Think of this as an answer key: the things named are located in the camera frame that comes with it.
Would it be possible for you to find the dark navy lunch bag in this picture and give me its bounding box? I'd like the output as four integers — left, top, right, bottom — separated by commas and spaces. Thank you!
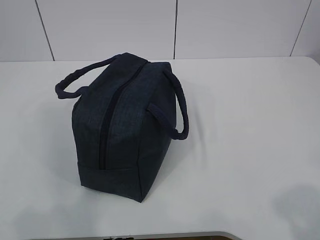
55, 52, 190, 203

